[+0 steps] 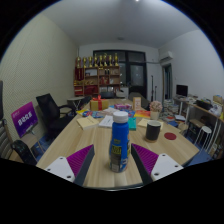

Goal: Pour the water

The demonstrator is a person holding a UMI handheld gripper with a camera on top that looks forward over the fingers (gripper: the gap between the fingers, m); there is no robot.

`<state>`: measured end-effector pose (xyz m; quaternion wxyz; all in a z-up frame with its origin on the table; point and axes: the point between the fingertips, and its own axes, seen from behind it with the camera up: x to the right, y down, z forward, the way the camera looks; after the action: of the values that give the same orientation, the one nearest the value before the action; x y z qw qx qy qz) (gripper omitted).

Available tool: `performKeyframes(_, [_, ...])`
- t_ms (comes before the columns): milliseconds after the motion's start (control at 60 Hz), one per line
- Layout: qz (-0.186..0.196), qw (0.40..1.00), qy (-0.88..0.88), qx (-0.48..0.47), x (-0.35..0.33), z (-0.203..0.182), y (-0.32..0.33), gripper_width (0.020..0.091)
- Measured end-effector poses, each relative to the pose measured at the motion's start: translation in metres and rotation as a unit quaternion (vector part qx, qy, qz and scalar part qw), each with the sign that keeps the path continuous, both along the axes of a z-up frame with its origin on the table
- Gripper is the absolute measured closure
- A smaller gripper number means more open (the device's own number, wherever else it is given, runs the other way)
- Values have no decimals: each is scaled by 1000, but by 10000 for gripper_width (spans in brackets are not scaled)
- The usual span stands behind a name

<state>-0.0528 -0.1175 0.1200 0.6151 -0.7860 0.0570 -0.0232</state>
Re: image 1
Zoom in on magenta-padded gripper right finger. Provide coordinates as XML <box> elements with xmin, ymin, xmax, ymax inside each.
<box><xmin>130</xmin><ymin>143</ymin><xmax>184</xmax><ymax>185</ymax></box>

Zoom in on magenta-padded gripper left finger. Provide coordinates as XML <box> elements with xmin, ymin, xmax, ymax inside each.
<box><xmin>43</xmin><ymin>144</ymin><xmax>96</xmax><ymax>187</ymax></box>

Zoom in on blue drink bottle white cap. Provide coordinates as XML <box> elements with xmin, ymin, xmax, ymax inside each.
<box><xmin>108</xmin><ymin>110</ymin><xmax>132</xmax><ymax>174</ymax></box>

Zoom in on black mug white inside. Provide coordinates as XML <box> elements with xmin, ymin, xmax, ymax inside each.
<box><xmin>144</xmin><ymin>120</ymin><xmax>162</xmax><ymax>143</ymax></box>

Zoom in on flat round red coaster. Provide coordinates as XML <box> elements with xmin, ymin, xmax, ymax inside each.
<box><xmin>163</xmin><ymin>132</ymin><xmax>178</xmax><ymax>141</ymax></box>

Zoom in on tan paper sheet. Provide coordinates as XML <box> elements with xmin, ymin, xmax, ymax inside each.
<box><xmin>137</xmin><ymin>117</ymin><xmax>164</xmax><ymax>130</ymax></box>

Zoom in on cream book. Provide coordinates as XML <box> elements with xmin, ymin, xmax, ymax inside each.
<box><xmin>76</xmin><ymin>115</ymin><xmax>100</xmax><ymax>131</ymax></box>

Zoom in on orange book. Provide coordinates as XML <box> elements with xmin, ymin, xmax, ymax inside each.
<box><xmin>133</xmin><ymin>109</ymin><xmax>152</xmax><ymax>120</ymax></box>

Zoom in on white booklet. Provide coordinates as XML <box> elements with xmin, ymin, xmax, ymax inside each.
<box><xmin>97</xmin><ymin>114</ymin><xmax>115</xmax><ymax>129</ymax></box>

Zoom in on pink flowers in white pot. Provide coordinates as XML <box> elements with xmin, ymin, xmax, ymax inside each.
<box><xmin>148</xmin><ymin>100</ymin><xmax>163</xmax><ymax>121</ymax></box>

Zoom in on small upright cardboard box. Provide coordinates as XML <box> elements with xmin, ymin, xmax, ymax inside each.
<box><xmin>132</xmin><ymin>96</ymin><xmax>143</xmax><ymax>112</ymax></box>

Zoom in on black glossy bin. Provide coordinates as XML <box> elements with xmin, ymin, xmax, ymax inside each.
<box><xmin>10</xmin><ymin>139</ymin><xmax>38</xmax><ymax>167</ymax></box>

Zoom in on stacked books pile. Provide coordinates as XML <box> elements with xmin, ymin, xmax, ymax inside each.
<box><xmin>163</xmin><ymin>98</ymin><xmax>181</xmax><ymax>116</ymax></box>

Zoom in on pink flat box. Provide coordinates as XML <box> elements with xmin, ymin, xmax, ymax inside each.
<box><xmin>114</xmin><ymin>103</ymin><xmax>133</xmax><ymax>111</ymax></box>

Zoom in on yellow gift box red ribbon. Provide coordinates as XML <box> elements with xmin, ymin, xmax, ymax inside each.
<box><xmin>89</xmin><ymin>95</ymin><xmax>110</xmax><ymax>112</ymax></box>

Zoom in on brown upholstered chair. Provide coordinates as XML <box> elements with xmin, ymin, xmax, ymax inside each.
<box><xmin>128</xmin><ymin>92</ymin><xmax>150</xmax><ymax>109</ymax></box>

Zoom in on small round side table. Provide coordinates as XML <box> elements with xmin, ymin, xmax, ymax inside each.
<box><xmin>66</xmin><ymin>96</ymin><xmax>88</xmax><ymax>111</ymax></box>

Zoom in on dark stool with wooden top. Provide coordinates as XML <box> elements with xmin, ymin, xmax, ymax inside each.
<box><xmin>188</xmin><ymin>118</ymin><xmax>205</xmax><ymax>134</ymax></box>

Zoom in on white round stool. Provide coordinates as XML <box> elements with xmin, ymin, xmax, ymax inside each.
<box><xmin>194</xmin><ymin>125</ymin><xmax>214</xmax><ymax>149</ymax></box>

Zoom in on purple sign board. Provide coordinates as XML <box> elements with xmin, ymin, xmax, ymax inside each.
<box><xmin>10</xmin><ymin>101</ymin><xmax>39</xmax><ymax>139</ymax></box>

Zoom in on black microphone stand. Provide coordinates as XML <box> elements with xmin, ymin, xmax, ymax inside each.
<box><xmin>149</xmin><ymin>74</ymin><xmax>158</xmax><ymax>103</ymax></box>

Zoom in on long wooden side desk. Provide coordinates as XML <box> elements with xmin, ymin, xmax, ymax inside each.
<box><xmin>173</xmin><ymin>95</ymin><xmax>224</xmax><ymax>158</ymax></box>

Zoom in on striped folding lounger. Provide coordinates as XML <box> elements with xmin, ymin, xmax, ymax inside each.
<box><xmin>0</xmin><ymin>119</ymin><xmax>14</xmax><ymax>160</ymax></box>

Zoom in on black computer monitor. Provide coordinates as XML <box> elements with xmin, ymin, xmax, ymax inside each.
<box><xmin>176</xmin><ymin>84</ymin><xmax>189</xmax><ymax>98</ymax></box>

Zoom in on black box-shaped device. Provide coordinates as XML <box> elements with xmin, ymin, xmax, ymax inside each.
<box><xmin>195</xmin><ymin>99</ymin><xmax>213</xmax><ymax>110</ymax></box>

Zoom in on black framed glass door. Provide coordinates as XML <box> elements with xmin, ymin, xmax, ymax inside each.
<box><xmin>92</xmin><ymin>49</ymin><xmax>148</xmax><ymax>100</ymax></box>

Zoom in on wooden shelf unit with trophies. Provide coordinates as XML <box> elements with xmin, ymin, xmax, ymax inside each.
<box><xmin>73</xmin><ymin>53</ymin><xmax>122</xmax><ymax>98</ymax></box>

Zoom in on black case with tan trim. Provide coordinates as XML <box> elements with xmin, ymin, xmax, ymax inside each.
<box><xmin>0</xmin><ymin>79</ymin><xmax>4</xmax><ymax>121</ymax></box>

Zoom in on white wall air conditioner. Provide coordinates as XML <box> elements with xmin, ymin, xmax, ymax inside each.
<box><xmin>158</xmin><ymin>50</ymin><xmax>174</xmax><ymax>63</ymax></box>

